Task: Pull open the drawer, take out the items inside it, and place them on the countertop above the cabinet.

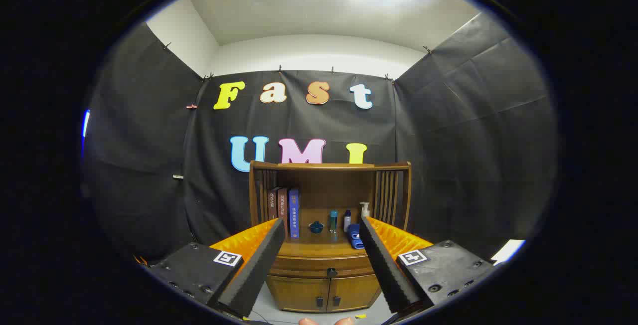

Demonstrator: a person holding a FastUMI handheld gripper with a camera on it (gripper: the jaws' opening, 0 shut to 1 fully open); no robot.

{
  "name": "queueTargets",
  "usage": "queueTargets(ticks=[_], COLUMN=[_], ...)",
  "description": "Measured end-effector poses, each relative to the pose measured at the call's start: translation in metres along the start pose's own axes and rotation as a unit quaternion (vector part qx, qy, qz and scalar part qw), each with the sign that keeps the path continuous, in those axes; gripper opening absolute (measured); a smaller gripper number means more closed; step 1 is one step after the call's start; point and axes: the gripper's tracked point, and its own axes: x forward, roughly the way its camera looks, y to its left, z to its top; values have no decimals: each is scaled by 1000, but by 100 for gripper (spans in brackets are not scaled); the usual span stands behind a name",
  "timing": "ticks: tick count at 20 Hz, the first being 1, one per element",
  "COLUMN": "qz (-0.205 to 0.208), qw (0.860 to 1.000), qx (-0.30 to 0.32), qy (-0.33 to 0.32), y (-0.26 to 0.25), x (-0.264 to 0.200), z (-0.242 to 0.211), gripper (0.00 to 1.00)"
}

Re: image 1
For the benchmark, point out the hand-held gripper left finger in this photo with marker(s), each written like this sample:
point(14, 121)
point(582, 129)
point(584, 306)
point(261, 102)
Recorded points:
point(259, 270)

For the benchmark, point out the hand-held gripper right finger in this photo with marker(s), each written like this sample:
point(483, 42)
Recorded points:
point(386, 270)

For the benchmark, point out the wooden drawer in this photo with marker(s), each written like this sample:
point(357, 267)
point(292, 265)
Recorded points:
point(304, 266)

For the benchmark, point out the wooden cabinet door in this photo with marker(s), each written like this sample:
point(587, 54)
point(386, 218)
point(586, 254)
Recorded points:
point(356, 291)
point(299, 292)

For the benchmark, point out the wooden countertop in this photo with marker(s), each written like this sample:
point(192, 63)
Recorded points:
point(324, 247)

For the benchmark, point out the wooden cabinet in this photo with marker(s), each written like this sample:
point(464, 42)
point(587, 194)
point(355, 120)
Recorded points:
point(324, 185)

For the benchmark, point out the blue folded towel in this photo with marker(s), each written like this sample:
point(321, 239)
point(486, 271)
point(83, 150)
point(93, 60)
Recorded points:
point(355, 235)

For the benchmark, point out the white bottle with blue cap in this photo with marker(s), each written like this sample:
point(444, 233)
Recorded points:
point(347, 223)

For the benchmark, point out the white pump bottle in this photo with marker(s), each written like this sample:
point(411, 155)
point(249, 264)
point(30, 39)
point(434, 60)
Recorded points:
point(365, 211)

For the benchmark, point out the reddish brown book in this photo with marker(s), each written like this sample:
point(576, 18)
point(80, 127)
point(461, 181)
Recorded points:
point(282, 210)

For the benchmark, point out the dark brown book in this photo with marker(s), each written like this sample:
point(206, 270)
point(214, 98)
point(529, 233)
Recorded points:
point(272, 205)

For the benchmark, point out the blue book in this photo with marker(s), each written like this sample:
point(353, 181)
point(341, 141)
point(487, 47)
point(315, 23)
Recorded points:
point(294, 213)

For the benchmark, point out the blue lidded tea bowl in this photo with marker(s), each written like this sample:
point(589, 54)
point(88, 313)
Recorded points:
point(316, 228)

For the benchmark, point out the clear blue glass bottle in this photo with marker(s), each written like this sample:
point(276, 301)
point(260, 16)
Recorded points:
point(333, 221)

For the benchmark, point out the black backdrop cloth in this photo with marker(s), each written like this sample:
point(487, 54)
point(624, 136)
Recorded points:
point(149, 165)

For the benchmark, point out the lit monitor screen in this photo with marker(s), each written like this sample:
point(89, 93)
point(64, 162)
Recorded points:
point(85, 123)

